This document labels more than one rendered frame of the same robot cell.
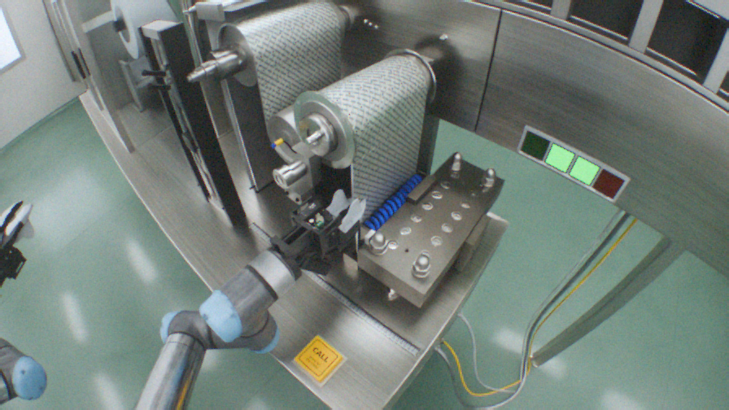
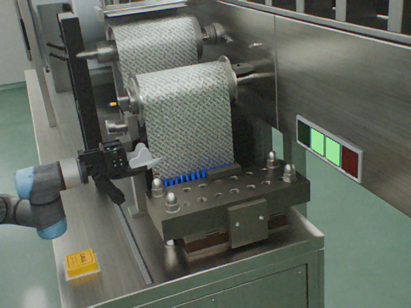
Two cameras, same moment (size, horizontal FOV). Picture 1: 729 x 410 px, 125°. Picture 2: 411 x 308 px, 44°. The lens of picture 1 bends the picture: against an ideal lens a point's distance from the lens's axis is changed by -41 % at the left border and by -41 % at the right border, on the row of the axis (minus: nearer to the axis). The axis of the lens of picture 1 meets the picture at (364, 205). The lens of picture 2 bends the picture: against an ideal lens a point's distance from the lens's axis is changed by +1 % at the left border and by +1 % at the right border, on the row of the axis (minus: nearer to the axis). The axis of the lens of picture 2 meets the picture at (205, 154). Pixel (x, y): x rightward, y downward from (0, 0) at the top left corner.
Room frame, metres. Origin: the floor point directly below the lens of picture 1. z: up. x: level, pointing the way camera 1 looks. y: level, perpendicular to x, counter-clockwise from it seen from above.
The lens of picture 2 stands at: (-0.52, -0.76, 1.64)
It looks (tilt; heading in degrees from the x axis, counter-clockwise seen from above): 24 degrees down; 33
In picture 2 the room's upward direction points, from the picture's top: 6 degrees counter-clockwise
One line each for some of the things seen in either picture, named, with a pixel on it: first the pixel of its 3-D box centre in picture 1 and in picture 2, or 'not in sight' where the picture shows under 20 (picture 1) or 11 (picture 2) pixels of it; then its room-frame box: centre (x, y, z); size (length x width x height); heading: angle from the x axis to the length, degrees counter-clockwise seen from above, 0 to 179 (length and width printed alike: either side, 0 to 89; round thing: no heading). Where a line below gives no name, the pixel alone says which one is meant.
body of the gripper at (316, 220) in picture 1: (306, 239); (103, 162); (0.32, 0.10, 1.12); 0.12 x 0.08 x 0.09; 141
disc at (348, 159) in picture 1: (322, 131); (136, 99); (0.46, 0.07, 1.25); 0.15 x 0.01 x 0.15; 51
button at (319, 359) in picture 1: (318, 359); (81, 263); (0.18, 0.09, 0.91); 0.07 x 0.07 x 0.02; 51
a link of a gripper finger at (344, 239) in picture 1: (340, 234); (129, 170); (0.36, 0.04, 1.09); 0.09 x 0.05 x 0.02; 140
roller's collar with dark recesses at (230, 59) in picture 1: (226, 61); (106, 51); (0.60, 0.28, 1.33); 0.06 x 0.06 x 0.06; 51
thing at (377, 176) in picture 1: (389, 170); (192, 145); (0.51, -0.05, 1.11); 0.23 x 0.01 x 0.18; 141
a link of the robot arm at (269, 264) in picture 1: (272, 272); (72, 172); (0.26, 0.15, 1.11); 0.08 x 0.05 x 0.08; 51
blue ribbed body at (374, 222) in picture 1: (396, 202); (199, 176); (0.50, -0.07, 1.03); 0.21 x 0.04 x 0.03; 141
